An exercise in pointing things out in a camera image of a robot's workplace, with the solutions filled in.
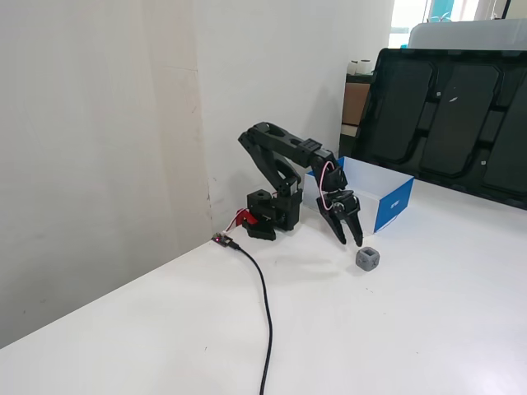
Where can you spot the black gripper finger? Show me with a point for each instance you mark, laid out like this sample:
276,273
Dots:
354,224
335,230

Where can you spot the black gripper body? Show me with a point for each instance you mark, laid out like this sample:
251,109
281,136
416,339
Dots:
345,208

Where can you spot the gray cube block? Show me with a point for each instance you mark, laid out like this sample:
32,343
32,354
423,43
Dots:
367,260

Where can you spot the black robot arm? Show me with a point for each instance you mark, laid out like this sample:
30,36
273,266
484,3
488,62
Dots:
267,164

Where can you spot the blue white cardboard box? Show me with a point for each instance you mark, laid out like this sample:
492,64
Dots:
370,181

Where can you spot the brown cardboard box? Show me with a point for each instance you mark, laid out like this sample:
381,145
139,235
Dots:
354,103

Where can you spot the dark shelf unit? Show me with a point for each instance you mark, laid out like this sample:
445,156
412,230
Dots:
348,144

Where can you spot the red table clamp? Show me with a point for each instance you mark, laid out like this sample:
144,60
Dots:
243,216

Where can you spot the black plastic tray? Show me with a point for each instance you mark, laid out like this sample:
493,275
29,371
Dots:
411,111

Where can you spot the white paper roll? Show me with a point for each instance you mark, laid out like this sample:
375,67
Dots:
366,67
354,68

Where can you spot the small controller board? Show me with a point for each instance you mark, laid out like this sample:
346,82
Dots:
220,239

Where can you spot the window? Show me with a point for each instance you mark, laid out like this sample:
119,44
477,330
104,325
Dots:
411,12

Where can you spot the translucent plastic storage bin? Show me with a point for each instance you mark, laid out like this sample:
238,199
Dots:
465,35

